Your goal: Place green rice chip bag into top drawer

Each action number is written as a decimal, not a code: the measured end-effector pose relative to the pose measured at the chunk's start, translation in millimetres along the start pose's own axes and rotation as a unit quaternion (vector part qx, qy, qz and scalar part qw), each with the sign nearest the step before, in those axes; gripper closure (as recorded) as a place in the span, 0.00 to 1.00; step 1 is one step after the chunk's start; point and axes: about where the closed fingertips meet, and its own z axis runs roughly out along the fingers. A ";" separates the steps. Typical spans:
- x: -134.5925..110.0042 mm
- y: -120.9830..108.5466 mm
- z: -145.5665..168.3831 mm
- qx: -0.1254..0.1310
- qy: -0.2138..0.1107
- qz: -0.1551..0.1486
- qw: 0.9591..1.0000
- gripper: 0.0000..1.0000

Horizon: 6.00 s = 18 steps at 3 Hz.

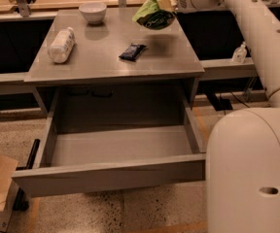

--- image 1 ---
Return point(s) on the grey cabinet with counter top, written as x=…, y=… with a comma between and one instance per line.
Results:
x=94, y=68

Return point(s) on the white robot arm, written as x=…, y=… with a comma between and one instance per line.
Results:
x=243, y=150

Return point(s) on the grey metal bracket post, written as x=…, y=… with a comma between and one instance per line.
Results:
x=23, y=8

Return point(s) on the white plastic bottle lying down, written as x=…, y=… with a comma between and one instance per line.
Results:
x=62, y=45

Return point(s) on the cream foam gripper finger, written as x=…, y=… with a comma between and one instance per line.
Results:
x=167, y=5

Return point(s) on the open grey top drawer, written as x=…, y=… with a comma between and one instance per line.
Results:
x=125, y=141

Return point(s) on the green rice chip bag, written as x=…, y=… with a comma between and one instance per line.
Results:
x=151, y=16

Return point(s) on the white ceramic bowl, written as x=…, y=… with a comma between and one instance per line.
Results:
x=93, y=12

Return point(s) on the black table foot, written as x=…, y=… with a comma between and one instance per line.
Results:
x=219, y=103

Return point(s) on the clear hand sanitizer bottle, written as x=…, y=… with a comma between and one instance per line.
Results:
x=239, y=54

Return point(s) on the dark blue snack packet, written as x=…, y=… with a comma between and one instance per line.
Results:
x=132, y=52

